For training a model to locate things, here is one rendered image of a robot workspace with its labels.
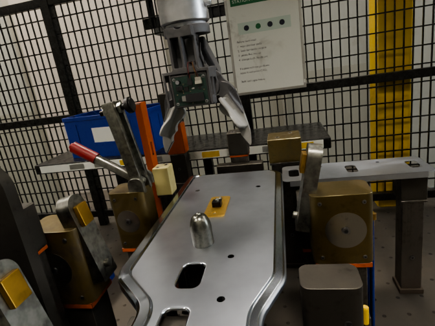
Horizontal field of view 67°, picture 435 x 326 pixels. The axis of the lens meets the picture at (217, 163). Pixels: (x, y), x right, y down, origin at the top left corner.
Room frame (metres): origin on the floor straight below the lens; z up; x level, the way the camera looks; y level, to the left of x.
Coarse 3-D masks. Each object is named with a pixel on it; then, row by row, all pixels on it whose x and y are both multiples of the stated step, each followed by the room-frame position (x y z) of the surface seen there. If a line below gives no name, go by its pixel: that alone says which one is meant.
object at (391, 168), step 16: (368, 160) 0.69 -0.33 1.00; (384, 160) 0.67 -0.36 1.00; (400, 160) 0.66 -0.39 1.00; (416, 160) 0.65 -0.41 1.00; (288, 176) 0.67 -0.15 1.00; (320, 176) 0.64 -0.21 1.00; (336, 176) 0.63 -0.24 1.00; (352, 176) 0.61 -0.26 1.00; (368, 176) 0.60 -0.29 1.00; (384, 176) 0.60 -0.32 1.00; (400, 176) 0.59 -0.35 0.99; (416, 176) 0.58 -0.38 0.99
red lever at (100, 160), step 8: (72, 144) 0.61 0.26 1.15; (80, 144) 0.62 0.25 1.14; (72, 152) 0.61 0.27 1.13; (80, 152) 0.61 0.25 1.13; (88, 152) 0.61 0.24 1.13; (88, 160) 0.60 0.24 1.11; (96, 160) 0.60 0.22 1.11; (104, 160) 0.60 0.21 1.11; (112, 168) 0.60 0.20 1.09; (120, 168) 0.60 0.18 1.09; (128, 176) 0.59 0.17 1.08
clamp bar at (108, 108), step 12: (108, 108) 0.58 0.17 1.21; (120, 108) 0.59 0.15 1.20; (132, 108) 0.58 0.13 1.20; (108, 120) 0.58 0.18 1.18; (120, 120) 0.60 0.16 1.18; (120, 132) 0.58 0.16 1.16; (132, 132) 0.61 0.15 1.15; (120, 144) 0.58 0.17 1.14; (132, 144) 0.60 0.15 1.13; (132, 156) 0.58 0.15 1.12; (132, 168) 0.58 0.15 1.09; (144, 168) 0.60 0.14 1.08; (144, 192) 0.57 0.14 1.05
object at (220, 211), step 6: (222, 198) 0.59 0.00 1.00; (228, 198) 0.59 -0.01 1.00; (210, 204) 0.57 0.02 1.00; (216, 204) 0.55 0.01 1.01; (222, 204) 0.56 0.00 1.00; (210, 210) 0.54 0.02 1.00; (216, 210) 0.54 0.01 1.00; (222, 210) 0.54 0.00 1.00; (210, 216) 0.52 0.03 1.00; (216, 216) 0.52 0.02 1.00; (222, 216) 0.52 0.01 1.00
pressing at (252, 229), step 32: (192, 192) 0.66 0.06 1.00; (224, 192) 0.63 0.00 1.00; (256, 192) 0.60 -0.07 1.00; (160, 224) 0.52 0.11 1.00; (224, 224) 0.49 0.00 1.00; (256, 224) 0.47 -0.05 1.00; (160, 256) 0.42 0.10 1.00; (192, 256) 0.41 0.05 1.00; (224, 256) 0.40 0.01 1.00; (256, 256) 0.38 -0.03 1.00; (128, 288) 0.35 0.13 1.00; (160, 288) 0.35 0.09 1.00; (192, 288) 0.34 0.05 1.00; (224, 288) 0.33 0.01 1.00; (256, 288) 0.32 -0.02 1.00; (160, 320) 0.29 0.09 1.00; (192, 320) 0.28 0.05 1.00; (224, 320) 0.28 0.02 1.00; (256, 320) 0.27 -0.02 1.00
